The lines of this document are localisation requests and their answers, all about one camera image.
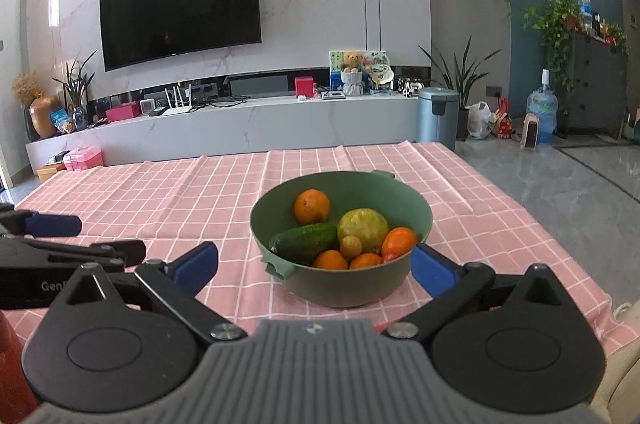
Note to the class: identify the blue-grey pedal bin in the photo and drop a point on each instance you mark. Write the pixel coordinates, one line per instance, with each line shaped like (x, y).
(436, 118)

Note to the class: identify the pink storage box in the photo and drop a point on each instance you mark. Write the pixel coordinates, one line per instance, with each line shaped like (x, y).
(84, 158)

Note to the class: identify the red gift bag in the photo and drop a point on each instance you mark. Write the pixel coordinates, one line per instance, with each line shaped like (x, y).
(504, 121)

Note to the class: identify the white marble TV console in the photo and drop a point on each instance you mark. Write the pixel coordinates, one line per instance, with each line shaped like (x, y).
(225, 128)

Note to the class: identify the pink flat box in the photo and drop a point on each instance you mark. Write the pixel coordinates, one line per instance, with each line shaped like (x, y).
(122, 111)

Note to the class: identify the grey sideboard cabinet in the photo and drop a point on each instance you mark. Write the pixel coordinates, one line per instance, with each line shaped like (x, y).
(600, 83)

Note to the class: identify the yellow lemon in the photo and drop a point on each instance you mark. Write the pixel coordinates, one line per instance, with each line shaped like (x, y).
(363, 228)

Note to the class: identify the white desk clock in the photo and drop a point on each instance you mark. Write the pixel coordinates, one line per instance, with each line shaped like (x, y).
(148, 107)

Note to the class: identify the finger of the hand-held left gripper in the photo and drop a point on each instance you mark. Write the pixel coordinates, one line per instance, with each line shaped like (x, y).
(100, 253)
(55, 225)

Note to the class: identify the dried flower bunch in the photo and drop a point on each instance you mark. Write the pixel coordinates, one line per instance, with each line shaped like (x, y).
(27, 87)

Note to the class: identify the pink and white heater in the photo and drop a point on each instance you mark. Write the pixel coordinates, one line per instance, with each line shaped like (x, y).
(531, 131)

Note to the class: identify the black and white ornament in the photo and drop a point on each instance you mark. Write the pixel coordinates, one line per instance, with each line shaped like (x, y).
(410, 86)

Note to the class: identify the green bowl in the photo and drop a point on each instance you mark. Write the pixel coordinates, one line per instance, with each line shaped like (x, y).
(345, 289)

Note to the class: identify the red box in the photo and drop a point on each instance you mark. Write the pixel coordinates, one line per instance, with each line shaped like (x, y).
(304, 86)

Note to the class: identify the small orange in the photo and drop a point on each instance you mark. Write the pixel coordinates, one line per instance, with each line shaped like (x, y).
(366, 261)

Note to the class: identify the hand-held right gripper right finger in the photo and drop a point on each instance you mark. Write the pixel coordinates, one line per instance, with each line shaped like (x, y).
(432, 269)

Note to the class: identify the large orange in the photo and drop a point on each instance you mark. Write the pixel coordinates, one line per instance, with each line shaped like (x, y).
(312, 206)

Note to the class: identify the black wall television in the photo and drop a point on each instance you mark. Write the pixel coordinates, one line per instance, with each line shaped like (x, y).
(180, 8)

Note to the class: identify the person's left forearm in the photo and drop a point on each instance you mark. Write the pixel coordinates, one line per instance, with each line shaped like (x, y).
(11, 354)

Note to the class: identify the white router with antennas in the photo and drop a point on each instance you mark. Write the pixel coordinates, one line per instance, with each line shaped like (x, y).
(177, 107)

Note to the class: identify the white printed hand fan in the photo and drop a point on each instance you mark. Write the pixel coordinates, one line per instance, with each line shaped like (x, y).
(380, 71)

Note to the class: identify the long-leaf plant in glass vase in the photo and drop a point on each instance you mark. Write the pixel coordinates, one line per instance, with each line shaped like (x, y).
(75, 88)

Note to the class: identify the blue snack bag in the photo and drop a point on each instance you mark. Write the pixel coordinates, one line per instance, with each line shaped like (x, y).
(61, 121)

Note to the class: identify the orange cardboard box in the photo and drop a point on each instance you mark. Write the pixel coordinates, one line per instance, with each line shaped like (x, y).
(50, 174)

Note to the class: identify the teddy bear bouquet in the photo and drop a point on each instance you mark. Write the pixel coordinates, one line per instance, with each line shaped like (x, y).
(351, 73)

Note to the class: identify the pink checked tablecloth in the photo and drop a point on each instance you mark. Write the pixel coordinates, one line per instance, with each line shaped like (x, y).
(175, 194)

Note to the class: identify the brown ceramic vase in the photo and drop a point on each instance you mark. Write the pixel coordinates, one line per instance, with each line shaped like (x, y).
(44, 118)

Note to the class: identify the potted long-leaf floor plant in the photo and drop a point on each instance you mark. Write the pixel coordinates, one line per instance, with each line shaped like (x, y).
(462, 78)

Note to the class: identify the brown longan fruit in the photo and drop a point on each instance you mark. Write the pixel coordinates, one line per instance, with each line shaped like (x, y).
(351, 246)

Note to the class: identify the white plastic bag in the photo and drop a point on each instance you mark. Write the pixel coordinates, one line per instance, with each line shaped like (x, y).
(481, 121)

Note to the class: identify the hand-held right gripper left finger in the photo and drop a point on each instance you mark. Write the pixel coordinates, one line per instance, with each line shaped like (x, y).
(192, 265)

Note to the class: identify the leafy green pothos plant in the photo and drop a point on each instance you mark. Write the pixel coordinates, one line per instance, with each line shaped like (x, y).
(552, 23)

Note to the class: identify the beige chair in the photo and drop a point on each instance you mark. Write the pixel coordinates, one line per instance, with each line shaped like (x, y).
(622, 369)

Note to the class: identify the blue water jug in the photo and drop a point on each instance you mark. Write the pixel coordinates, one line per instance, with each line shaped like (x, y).
(544, 111)

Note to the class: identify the green cucumber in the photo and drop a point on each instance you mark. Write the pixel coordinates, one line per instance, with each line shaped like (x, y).
(302, 242)

